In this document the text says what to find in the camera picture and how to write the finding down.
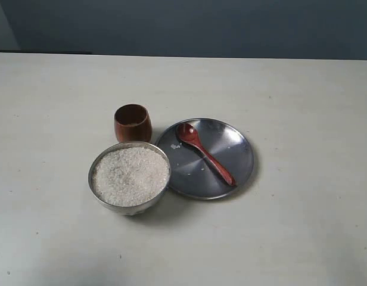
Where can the dark red wooden spoon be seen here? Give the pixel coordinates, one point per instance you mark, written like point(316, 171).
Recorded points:
point(189, 135)

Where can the white granules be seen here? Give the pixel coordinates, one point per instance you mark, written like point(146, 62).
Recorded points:
point(173, 146)

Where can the brown wooden cup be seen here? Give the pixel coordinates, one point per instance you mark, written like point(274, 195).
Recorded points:
point(132, 123)

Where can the steel bowl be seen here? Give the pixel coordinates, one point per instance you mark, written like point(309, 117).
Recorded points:
point(134, 210)

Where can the round steel plate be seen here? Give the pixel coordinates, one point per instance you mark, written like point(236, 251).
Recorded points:
point(192, 174)

